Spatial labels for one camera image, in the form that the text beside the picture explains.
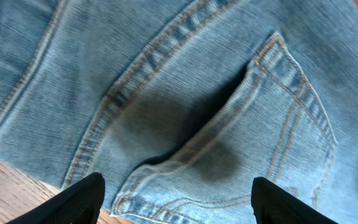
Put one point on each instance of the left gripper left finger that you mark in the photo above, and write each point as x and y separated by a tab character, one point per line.
78	204

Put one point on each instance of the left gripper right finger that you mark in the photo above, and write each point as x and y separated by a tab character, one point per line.
273	205

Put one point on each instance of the light blue denim jeans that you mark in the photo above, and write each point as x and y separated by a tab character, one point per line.
181	104

